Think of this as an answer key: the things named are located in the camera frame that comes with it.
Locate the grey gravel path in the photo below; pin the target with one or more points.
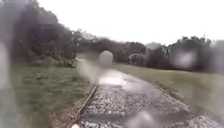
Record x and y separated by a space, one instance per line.
126 103

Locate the wooden path edging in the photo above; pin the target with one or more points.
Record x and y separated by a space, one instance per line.
85 103

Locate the row of trees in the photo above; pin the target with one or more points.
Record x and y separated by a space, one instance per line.
160 53
40 36

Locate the grass field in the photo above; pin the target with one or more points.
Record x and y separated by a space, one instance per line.
180 83
43 86

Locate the robot's own part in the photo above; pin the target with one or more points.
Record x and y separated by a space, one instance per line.
75 126

